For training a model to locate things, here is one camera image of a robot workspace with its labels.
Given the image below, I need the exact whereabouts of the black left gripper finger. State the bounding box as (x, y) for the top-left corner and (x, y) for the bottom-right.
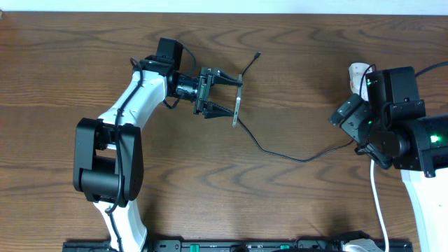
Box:
(211, 71), (243, 87)
(202, 101), (234, 119)

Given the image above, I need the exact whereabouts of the Galaxy S25 Ultra smartphone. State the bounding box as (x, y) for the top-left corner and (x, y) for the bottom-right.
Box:
(232, 74), (243, 128)

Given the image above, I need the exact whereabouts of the black USB charging cable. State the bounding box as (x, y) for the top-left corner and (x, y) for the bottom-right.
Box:
(237, 51), (377, 163)

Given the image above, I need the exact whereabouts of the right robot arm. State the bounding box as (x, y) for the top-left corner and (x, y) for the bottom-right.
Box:
(330, 63), (447, 251)

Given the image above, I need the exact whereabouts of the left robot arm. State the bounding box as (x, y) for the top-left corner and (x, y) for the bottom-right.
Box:
(73, 55), (243, 251)

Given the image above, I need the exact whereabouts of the white power strip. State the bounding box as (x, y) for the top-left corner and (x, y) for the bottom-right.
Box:
(349, 62), (375, 101)

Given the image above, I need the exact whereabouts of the white power strip cord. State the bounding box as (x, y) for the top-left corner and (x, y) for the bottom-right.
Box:
(369, 159), (390, 252)

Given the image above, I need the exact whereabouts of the black right camera cable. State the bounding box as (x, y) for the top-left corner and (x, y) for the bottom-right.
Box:
(414, 61), (448, 78)

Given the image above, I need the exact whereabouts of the black camera cable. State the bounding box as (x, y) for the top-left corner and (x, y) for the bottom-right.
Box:
(104, 57), (144, 252)
(414, 61), (448, 78)

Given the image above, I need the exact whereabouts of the black left camera cable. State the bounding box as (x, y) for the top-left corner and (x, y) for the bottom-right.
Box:
(104, 57), (144, 252)

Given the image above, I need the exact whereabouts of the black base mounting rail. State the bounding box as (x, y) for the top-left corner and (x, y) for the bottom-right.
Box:
(62, 230), (414, 252)

